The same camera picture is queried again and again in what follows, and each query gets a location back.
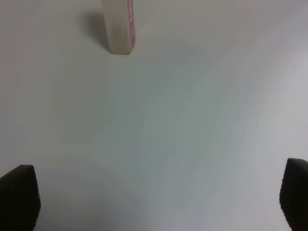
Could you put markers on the clear plastic drink bottle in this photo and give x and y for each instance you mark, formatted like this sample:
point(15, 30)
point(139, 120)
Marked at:
point(120, 26)

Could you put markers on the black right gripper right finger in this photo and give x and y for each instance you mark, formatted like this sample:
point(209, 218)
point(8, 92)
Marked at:
point(294, 194)

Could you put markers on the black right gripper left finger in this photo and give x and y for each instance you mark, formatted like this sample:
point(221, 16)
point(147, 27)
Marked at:
point(19, 199)

